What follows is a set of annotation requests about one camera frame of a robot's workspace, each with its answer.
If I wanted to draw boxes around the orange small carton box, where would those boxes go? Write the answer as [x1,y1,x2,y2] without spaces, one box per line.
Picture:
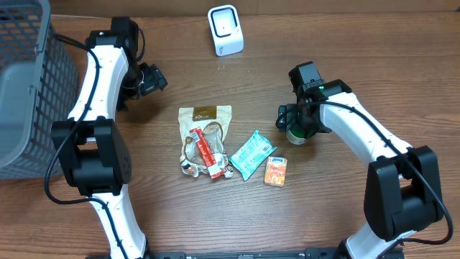
[264,156,288,187]

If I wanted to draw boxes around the grey plastic mesh basket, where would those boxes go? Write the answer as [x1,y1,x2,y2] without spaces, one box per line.
[1,0,78,179]

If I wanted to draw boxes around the teal orange snack packet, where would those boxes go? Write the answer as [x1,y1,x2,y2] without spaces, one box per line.
[229,130,277,181]

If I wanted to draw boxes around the white barcode scanner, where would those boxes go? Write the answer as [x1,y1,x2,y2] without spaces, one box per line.
[207,4,244,57]

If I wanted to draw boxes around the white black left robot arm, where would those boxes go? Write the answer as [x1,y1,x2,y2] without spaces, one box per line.
[44,25,167,258]

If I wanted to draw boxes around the red snack bar packet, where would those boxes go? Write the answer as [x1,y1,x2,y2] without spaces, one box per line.
[190,127,226,179]

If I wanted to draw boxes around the green lid white jar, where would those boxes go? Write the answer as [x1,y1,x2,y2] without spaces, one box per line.
[285,129,311,145]

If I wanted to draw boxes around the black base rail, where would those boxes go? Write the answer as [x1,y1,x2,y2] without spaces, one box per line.
[150,248,336,259]

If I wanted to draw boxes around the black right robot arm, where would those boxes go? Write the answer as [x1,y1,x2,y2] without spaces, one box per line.
[275,80,446,258]

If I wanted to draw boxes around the beige brown snack pouch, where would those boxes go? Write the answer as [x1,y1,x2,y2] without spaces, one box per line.
[178,105,234,179]

